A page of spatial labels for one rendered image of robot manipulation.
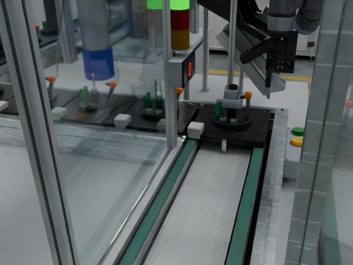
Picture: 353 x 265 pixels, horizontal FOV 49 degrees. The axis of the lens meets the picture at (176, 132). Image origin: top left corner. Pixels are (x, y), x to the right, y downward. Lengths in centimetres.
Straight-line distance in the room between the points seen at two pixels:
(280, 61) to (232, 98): 19
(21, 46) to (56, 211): 24
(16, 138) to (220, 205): 81
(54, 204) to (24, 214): 56
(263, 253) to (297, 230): 43
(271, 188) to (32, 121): 65
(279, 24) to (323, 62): 82
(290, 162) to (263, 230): 31
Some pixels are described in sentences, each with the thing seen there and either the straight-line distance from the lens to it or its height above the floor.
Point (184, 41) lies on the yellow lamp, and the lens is 101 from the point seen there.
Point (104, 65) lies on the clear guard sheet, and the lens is 70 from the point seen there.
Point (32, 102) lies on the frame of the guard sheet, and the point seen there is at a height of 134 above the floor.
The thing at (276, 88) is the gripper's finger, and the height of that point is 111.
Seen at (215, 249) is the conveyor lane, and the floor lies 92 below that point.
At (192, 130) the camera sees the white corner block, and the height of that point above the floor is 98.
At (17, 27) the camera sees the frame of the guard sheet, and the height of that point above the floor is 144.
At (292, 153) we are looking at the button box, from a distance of 116.
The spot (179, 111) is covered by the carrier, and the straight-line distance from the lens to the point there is 136.
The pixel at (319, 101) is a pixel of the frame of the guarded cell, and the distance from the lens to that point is 33.
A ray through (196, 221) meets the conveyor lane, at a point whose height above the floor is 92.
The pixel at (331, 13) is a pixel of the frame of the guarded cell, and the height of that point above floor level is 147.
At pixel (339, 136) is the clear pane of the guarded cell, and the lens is 25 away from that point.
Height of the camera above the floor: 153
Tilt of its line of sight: 27 degrees down
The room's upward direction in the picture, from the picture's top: 1 degrees counter-clockwise
